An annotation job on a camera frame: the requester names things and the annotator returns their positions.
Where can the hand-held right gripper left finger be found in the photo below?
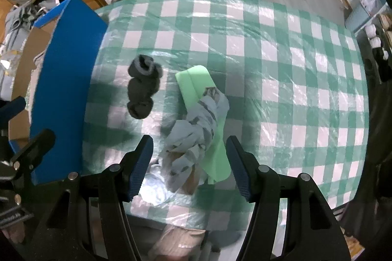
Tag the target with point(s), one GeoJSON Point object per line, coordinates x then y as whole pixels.
{"type": "Point", "coordinates": [141, 170]}

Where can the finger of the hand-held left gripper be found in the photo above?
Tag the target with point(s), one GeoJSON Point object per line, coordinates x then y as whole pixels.
{"type": "Point", "coordinates": [13, 105]}
{"type": "Point", "coordinates": [44, 140]}

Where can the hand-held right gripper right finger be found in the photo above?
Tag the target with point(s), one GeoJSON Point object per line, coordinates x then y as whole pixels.
{"type": "Point", "coordinates": [242, 170]}

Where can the blue cardboard shoe box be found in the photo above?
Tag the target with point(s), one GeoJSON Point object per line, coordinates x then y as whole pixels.
{"type": "Point", "coordinates": [67, 80]}

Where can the grey-blue patterned cloth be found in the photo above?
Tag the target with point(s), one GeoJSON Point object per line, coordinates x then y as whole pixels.
{"type": "Point", "coordinates": [196, 129]}

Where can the dark grey socks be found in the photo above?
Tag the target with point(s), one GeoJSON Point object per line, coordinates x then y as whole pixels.
{"type": "Point", "coordinates": [144, 86]}

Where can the light green cloth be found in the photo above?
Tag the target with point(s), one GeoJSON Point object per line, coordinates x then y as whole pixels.
{"type": "Point", "coordinates": [196, 80]}

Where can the person's left hand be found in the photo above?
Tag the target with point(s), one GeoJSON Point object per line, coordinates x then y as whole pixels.
{"type": "Point", "coordinates": [18, 232]}

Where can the person's leg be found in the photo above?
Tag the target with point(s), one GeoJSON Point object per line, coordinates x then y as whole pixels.
{"type": "Point", "coordinates": [183, 242]}

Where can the grey hoodie pile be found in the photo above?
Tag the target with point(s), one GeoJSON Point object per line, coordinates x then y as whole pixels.
{"type": "Point", "coordinates": [18, 19]}

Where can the green checked tablecloth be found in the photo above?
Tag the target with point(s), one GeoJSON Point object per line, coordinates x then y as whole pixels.
{"type": "Point", "coordinates": [275, 65]}

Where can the group of shoes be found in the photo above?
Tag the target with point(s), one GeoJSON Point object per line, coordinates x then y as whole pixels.
{"type": "Point", "coordinates": [375, 42]}

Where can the small white plastic bag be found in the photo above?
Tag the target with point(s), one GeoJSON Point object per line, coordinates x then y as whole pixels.
{"type": "Point", "coordinates": [370, 5]}

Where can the white shoe rack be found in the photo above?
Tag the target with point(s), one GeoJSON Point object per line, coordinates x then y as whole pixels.
{"type": "Point", "coordinates": [387, 8]}

